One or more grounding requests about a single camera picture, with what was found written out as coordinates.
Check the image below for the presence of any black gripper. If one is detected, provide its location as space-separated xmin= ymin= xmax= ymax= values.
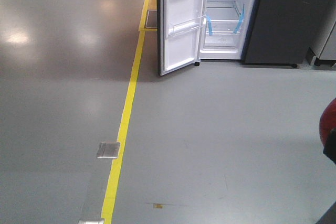
xmin=317 ymin=128 xmax=335 ymax=224

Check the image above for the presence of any red apple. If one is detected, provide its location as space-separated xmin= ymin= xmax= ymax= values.
xmin=319 ymin=99 xmax=335 ymax=146

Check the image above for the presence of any white fridge door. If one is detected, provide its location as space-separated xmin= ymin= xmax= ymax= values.
xmin=157 ymin=0 xmax=205 ymax=76

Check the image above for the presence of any grey open fridge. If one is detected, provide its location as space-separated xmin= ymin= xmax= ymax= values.
xmin=156 ymin=0 xmax=336 ymax=77

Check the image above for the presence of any blue tape strip lower right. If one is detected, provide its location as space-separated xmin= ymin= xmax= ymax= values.
xmin=234 ymin=5 xmax=245 ymax=34

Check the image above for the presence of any blue tape strip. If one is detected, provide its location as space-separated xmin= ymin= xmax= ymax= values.
xmin=234 ymin=5 xmax=245 ymax=34
xmin=206 ymin=15 xmax=213 ymax=36

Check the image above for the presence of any blue tape strip lower left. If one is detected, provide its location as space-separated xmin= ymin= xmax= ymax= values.
xmin=206 ymin=15 xmax=213 ymax=36

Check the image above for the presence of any middle clear door bin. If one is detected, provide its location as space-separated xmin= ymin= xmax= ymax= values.
xmin=168 ymin=16 xmax=204 ymax=37

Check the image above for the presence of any metal floor plate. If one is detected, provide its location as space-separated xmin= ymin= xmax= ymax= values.
xmin=78 ymin=218 xmax=104 ymax=224
xmin=97 ymin=142 xmax=121 ymax=159

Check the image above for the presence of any yellow floor tape line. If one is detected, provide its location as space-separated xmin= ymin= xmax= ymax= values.
xmin=101 ymin=0 xmax=150 ymax=223

